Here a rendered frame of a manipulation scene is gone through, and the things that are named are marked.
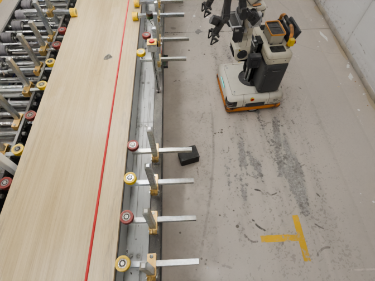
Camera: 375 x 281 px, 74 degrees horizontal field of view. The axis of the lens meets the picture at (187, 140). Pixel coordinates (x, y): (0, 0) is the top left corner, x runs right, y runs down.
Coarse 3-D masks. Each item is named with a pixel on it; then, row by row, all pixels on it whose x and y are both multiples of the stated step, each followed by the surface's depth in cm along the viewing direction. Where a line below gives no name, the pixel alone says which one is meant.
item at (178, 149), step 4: (148, 148) 182; (160, 148) 182; (164, 148) 182; (168, 148) 182; (172, 148) 182; (176, 148) 182; (180, 148) 182; (184, 148) 182; (188, 148) 182; (132, 152) 180; (136, 152) 180; (140, 152) 181; (144, 152) 181; (148, 152) 181; (160, 152) 182; (164, 152) 182; (168, 152) 182; (172, 152) 183; (176, 152) 183; (180, 152) 183; (184, 152) 184; (188, 152) 184
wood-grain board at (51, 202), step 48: (96, 0) 274; (96, 48) 230; (48, 96) 198; (96, 96) 198; (48, 144) 174; (96, 144) 174; (48, 192) 156; (96, 192) 156; (0, 240) 140; (48, 240) 140; (96, 240) 140
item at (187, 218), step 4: (164, 216) 156; (168, 216) 156; (172, 216) 156; (176, 216) 156; (180, 216) 156; (184, 216) 156; (188, 216) 156; (192, 216) 156; (136, 220) 154; (140, 220) 154; (144, 220) 154; (160, 220) 154; (164, 220) 154; (168, 220) 154; (172, 220) 154; (176, 220) 154; (180, 220) 154; (184, 220) 155; (188, 220) 155; (192, 220) 155
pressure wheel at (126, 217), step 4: (124, 212) 148; (128, 212) 148; (120, 216) 147; (124, 216) 147; (128, 216) 147; (132, 216) 147; (124, 220) 146; (128, 220) 146; (132, 220) 148; (124, 224) 147
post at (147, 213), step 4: (144, 208) 127; (148, 208) 127; (144, 212) 126; (148, 212) 126; (144, 216) 129; (148, 216) 129; (152, 216) 139; (148, 220) 135; (152, 220) 138; (148, 224) 142; (152, 224) 143; (152, 228) 150
